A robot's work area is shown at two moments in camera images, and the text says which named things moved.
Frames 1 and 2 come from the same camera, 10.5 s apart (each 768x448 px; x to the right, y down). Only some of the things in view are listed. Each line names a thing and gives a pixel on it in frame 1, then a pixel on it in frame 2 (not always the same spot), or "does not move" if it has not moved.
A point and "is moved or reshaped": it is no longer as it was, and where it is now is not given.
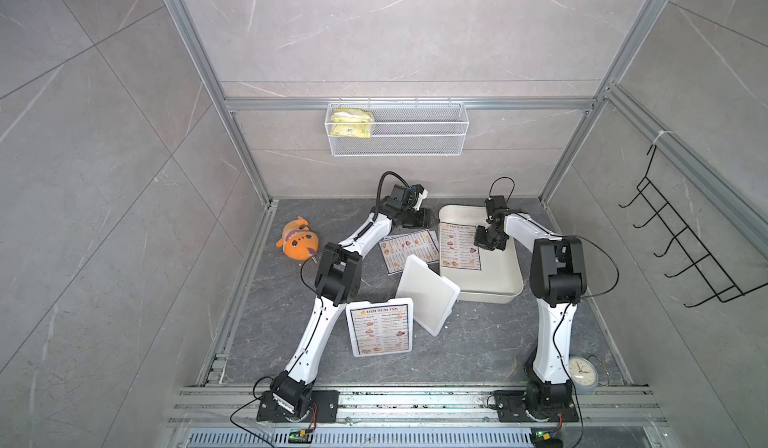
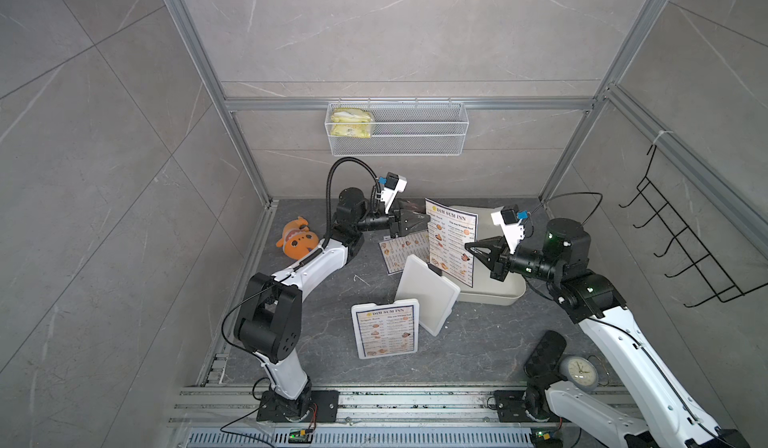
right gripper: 480,243 -> 495,260
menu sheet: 457,247 is moved or reshaped
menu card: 381,328 does not move
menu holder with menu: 433,297 does not move
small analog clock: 583,374 does not move
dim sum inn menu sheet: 381,329 does not move
